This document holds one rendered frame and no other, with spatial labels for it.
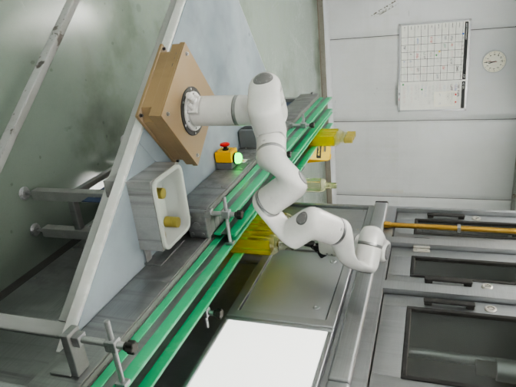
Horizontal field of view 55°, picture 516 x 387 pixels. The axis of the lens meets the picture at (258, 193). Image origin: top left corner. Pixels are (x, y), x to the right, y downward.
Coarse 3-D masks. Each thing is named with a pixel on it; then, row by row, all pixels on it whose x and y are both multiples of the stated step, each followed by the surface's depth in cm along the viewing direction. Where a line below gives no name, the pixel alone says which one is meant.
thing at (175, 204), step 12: (180, 168) 152; (156, 180) 139; (168, 180) 155; (180, 180) 154; (156, 192) 139; (168, 192) 157; (180, 192) 156; (156, 204) 140; (168, 204) 158; (180, 204) 157; (168, 216) 160; (180, 216) 159; (168, 228) 158; (180, 228) 158; (168, 240) 150
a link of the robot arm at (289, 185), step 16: (272, 144) 134; (256, 160) 136; (272, 160) 130; (288, 160) 130; (288, 176) 127; (304, 176) 131; (272, 192) 131; (288, 192) 129; (304, 192) 130; (272, 208) 134
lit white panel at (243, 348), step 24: (240, 336) 144; (264, 336) 143; (288, 336) 142; (312, 336) 141; (216, 360) 135; (240, 360) 134; (264, 360) 134; (288, 360) 133; (312, 360) 132; (192, 384) 128; (216, 384) 127; (240, 384) 126; (264, 384) 125; (288, 384) 125
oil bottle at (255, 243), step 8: (240, 240) 169; (248, 240) 168; (256, 240) 167; (264, 240) 166; (272, 240) 166; (232, 248) 171; (240, 248) 170; (248, 248) 169; (256, 248) 168; (264, 248) 167; (272, 248) 166
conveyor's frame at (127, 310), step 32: (288, 128) 251; (192, 192) 178; (224, 192) 176; (192, 256) 154; (128, 288) 140; (160, 288) 138; (96, 320) 127; (128, 320) 125; (96, 352) 115; (32, 384) 107; (64, 384) 106
